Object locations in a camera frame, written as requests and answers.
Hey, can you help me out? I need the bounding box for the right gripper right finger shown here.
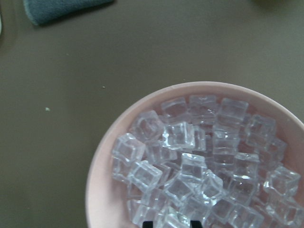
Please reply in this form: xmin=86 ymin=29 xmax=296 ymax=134
xmin=190 ymin=220 xmax=202 ymax=228

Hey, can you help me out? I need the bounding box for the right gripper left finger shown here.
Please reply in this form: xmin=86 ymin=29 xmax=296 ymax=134
xmin=142 ymin=221 xmax=153 ymax=228

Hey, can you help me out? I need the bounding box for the pile of clear ice cubes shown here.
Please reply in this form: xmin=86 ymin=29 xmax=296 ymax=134
xmin=112 ymin=95 xmax=304 ymax=228

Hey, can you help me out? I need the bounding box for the pink bowl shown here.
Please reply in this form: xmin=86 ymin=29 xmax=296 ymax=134
xmin=85 ymin=81 xmax=304 ymax=228

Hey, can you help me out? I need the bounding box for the dark grey folded cloth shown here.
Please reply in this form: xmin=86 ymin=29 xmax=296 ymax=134
xmin=23 ymin=0 xmax=113 ymax=26

